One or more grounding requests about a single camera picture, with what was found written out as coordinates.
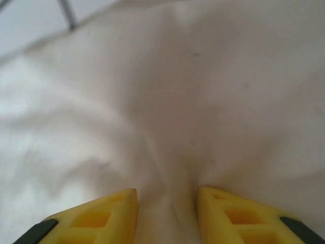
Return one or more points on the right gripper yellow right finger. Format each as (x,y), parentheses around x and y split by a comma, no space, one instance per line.
(241,221)

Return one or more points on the white t-shirt with robot print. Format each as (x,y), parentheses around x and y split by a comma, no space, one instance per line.
(177,101)

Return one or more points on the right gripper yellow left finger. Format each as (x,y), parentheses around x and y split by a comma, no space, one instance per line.
(101,223)

